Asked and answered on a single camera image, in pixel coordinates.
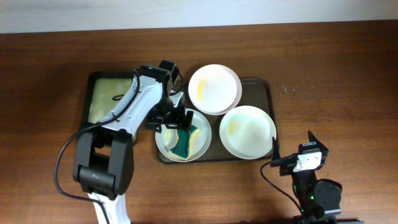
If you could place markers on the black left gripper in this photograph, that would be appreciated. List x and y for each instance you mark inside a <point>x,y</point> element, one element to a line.
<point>180,122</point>

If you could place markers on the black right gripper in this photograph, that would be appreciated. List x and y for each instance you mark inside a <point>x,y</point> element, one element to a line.
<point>287,167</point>

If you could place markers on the pale green plate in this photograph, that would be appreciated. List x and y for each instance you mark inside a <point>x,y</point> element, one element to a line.
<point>198,144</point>

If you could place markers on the green and yellow sponge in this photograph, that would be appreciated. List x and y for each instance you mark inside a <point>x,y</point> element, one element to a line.
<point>179,142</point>

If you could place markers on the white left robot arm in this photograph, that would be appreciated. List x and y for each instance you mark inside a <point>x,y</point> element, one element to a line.
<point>104,159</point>

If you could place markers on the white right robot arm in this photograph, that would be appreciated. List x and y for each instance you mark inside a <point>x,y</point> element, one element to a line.
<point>318,199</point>

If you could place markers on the dark brown serving tray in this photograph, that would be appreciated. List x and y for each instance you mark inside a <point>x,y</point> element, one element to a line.
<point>256,92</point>

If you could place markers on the black soapy water tray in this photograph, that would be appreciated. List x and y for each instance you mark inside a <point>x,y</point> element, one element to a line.
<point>103,92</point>

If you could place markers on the cream white plate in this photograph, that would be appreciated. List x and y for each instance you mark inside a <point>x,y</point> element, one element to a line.
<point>247,132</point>

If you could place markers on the pink plate with yellow stain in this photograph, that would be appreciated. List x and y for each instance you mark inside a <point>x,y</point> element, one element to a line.
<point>215,89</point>

